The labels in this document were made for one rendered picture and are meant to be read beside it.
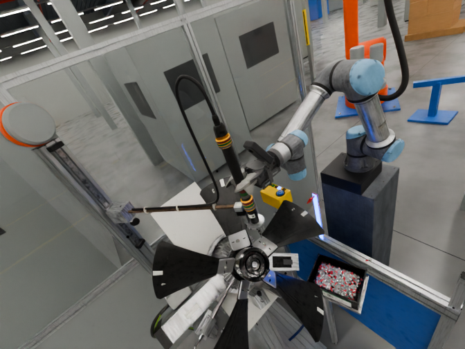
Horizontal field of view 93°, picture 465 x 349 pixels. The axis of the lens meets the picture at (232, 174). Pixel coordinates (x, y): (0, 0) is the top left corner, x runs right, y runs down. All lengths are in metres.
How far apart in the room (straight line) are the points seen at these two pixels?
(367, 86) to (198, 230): 0.90
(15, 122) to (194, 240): 0.79
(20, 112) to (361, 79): 1.18
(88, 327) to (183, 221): 0.91
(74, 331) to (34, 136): 1.11
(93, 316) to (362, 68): 1.79
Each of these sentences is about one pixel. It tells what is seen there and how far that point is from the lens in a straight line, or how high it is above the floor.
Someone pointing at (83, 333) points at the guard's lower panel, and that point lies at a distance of 1.77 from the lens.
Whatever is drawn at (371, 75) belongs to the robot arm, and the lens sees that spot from 0.96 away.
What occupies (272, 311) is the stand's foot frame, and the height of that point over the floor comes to 0.08.
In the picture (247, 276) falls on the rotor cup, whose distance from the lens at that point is 0.86.
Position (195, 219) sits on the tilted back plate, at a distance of 1.11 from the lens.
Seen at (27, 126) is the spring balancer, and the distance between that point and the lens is 1.07.
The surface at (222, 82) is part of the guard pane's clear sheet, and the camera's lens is 1.51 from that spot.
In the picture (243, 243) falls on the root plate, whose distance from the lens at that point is 0.91.
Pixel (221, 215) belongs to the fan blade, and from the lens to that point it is 0.93.
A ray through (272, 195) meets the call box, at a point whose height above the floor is 1.07.
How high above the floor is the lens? 1.93
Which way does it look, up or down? 32 degrees down
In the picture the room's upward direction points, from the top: 22 degrees counter-clockwise
